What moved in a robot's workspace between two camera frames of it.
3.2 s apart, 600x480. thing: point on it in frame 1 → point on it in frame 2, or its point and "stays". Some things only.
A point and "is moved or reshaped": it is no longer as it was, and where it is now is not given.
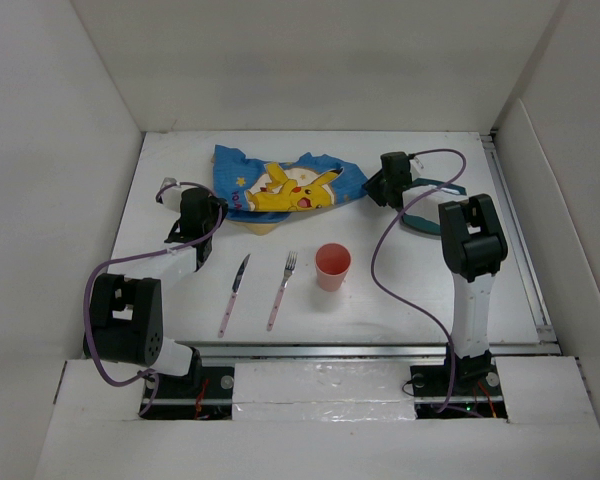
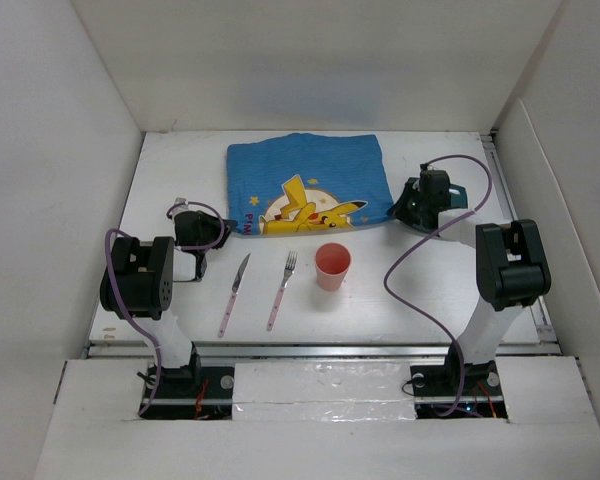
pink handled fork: (288, 271) stays
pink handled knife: (232, 299) stays
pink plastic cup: (332, 262) stays
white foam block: (323, 391) stays
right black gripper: (372, 186) → (399, 208)
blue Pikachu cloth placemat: (268, 192) is moved or reshaped
